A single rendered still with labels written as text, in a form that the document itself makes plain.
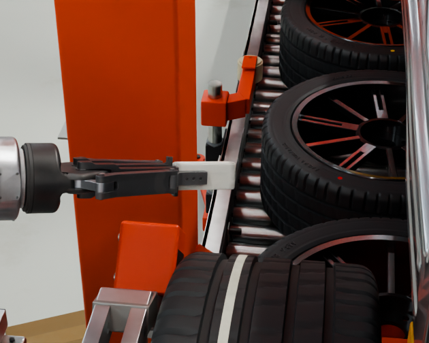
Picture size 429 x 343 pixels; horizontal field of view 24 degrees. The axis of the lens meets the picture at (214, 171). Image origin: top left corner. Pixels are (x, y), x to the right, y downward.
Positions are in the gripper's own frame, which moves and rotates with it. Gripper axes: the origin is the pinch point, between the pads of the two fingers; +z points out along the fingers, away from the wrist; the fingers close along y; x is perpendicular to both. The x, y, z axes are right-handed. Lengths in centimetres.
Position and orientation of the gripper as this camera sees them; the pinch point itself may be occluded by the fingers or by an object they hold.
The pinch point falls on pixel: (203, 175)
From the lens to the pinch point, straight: 111.0
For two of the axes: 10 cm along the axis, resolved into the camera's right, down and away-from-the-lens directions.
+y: 3.1, 1.7, -9.4
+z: 9.5, -0.1, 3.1
